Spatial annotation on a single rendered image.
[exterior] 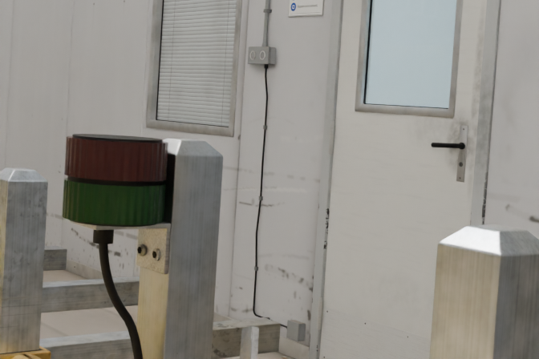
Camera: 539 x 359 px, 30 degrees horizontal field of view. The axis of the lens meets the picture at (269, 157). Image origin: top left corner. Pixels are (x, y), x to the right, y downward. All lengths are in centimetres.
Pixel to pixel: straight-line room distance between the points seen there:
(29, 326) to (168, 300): 26
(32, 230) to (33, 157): 648
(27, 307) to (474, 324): 50
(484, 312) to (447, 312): 2
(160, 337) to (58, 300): 58
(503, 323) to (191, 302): 25
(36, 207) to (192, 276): 25
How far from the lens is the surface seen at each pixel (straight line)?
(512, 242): 43
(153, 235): 62
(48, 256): 146
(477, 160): 393
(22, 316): 85
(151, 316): 63
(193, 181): 61
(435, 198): 410
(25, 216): 84
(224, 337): 101
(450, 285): 43
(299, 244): 474
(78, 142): 58
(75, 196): 59
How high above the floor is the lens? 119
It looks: 3 degrees down
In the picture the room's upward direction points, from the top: 4 degrees clockwise
